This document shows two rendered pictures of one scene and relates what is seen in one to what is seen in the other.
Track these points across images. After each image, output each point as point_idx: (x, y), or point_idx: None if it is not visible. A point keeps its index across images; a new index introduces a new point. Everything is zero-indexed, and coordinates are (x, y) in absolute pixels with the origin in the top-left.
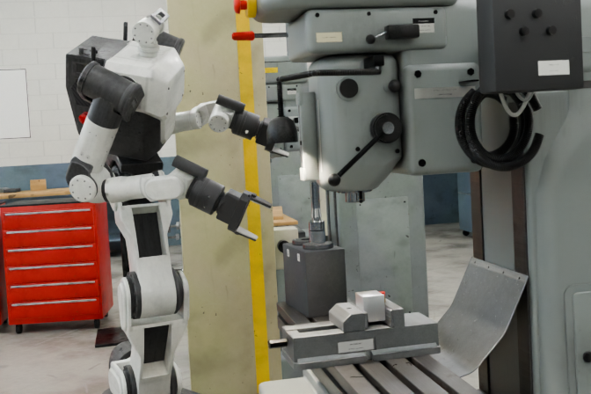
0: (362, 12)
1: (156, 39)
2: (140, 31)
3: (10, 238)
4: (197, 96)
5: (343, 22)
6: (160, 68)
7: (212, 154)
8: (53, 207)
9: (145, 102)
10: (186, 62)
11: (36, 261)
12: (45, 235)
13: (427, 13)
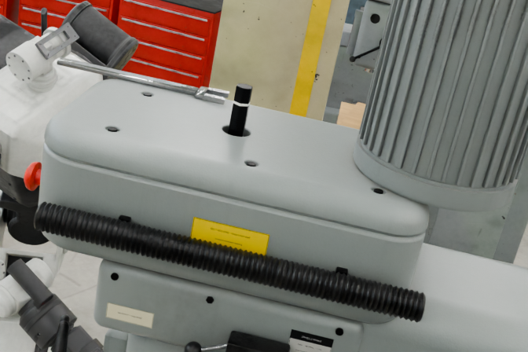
0: (199, 294)
1: (51, 67)
2: (15, 63)
3: (124, 25)
4: (251, 20)
5: (160, 299)
6: (39, 119)
7: (252, 95)
8: (171, 6)
9: (7, 162)
10: None
11: (144, 56)
12: (158, 32)
13: (324, 329)
